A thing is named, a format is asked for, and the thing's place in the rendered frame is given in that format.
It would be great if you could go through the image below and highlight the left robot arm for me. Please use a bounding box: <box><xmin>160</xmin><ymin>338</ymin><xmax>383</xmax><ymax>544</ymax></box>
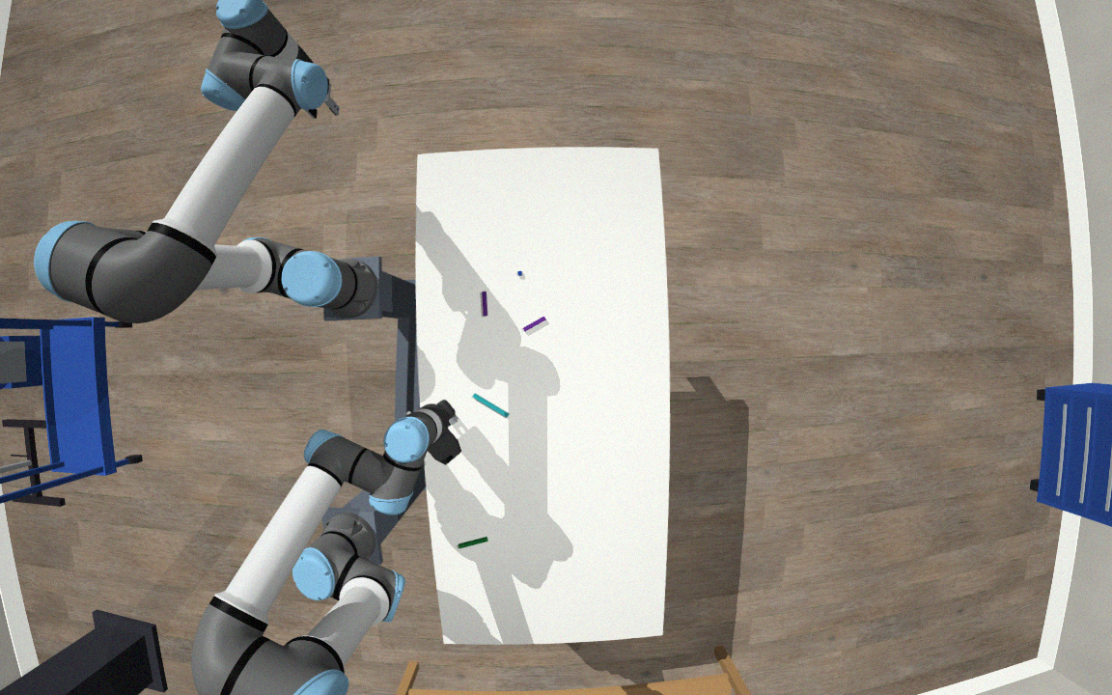
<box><xmin>34</xmin><ymin>0</ymin><xmax>377</xmax><ymax>322</ymax></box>

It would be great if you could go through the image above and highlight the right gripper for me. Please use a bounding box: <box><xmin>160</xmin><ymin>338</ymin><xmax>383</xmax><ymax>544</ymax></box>
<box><xmin>415</xmin><ymin>400</ymin><xmax>461</xmax><ymax>465</ymax></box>

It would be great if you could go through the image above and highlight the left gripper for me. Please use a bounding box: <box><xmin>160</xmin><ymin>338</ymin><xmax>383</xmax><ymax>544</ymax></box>
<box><xmin>276</xmin><ymin>33</ymin><xmax>340</xmax><ymax>119</ymax></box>

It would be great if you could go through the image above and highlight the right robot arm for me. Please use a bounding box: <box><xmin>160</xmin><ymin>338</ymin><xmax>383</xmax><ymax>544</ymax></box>
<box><xmin>191</xmin><ymin>413</ymin><xmax>437</xmax><ymax>695</ymax></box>

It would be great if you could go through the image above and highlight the turquoise rod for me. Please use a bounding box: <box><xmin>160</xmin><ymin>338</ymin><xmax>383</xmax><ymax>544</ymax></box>
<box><xmin>473</xmin><ymin>393</ymin><xmax>510</xmax><ymax>418</ymax></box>

